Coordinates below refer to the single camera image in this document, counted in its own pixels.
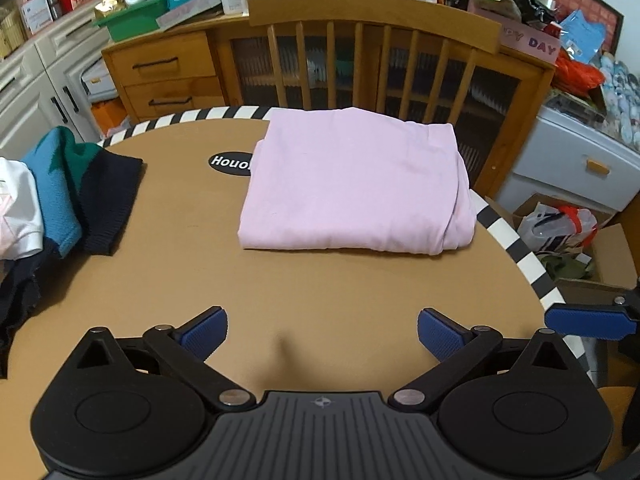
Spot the pink lettered gift box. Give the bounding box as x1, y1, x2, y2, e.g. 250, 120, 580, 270
470, 2, 561, 67

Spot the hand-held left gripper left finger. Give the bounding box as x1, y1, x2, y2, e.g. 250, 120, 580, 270
65, 306, 257, 413

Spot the cardboard box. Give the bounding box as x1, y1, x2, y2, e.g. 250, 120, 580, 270
487, 192, 640, 306

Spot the pink printed t-shirt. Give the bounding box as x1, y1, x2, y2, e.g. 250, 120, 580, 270
237, 107, 477, 256

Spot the white plastic drawer unit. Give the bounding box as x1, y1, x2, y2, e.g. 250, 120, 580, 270
495, 102, 640, 213

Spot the white storage box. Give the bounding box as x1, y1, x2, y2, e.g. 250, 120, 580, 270
80, 57, 118, 101

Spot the black garment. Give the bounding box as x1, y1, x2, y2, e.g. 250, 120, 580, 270
0, 247, 46, 356

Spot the pile of round badges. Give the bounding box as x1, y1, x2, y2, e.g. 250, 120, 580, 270
597, 52, 640, 151

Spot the wooden sideboard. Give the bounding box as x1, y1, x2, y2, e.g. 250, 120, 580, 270
101, 10, 556, 201

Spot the orange box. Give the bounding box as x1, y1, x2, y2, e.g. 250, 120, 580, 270
90, 100, 132, 141

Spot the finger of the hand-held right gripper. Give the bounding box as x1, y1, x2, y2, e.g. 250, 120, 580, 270
545, 291, 640, 356

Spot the white and orange plastic bag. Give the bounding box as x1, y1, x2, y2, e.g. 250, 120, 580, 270
517, 202, 598, 251

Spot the green plastic tray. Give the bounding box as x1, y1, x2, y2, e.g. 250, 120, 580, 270
92, 0, 176, 43

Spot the olive cloth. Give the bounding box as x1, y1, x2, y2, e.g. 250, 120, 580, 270
537, 252, 596, 281

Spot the white garment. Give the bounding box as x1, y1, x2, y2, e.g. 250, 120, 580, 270
0, 157, 46, 261

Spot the wooden spindle chair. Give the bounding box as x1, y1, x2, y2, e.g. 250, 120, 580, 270
247, 0, 503, 186

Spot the framed brick picture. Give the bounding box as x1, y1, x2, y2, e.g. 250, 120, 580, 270
530, 0, 626, 53

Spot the white shelf cabinet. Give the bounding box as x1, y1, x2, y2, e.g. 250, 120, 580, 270
0, 0, 131, 161

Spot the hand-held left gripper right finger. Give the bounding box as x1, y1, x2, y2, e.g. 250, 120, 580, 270
391, 308, 583, 413

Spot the teal green navy knit sweater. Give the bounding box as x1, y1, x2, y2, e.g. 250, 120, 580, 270
20, 126, 145, 257

